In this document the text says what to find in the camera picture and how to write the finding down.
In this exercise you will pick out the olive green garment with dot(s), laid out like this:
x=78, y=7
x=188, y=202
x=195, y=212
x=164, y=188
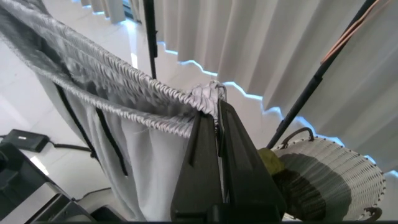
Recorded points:
x=270, y=160

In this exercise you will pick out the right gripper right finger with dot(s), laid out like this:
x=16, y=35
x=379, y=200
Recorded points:
x=248, y=193

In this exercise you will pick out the pale grey shorts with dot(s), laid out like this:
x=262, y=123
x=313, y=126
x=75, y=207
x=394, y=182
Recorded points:
x=146, y=161

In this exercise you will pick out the black power adapter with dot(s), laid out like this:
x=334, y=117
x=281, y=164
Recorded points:
x=25, y=140

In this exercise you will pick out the pink clothes hanger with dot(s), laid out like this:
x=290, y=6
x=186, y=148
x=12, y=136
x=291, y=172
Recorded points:
x=342, y=37

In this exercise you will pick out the white curtain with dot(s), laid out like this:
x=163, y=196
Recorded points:
x=115, y=9
x=280, y=46

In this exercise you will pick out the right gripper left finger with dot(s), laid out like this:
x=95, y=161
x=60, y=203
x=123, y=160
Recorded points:
x=199, y=193

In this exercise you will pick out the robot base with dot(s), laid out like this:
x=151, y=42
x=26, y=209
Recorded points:
x=18, y=174

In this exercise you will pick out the white laundry basket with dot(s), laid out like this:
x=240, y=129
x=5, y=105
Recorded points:
x=357, y=168

